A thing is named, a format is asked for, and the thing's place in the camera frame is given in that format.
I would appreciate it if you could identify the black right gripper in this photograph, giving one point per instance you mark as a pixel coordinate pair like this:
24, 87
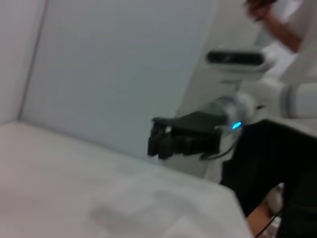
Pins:
198, 131

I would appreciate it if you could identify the person's forearm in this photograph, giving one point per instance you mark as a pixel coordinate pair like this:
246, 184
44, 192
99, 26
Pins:
284, 32

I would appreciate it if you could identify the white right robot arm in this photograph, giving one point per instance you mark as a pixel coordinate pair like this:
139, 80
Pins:
272, 99

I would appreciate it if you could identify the person's hand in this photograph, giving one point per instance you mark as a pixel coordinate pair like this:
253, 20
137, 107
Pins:
256, 10

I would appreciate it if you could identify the white head camera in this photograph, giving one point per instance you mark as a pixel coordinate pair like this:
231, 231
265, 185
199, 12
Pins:
235, 62

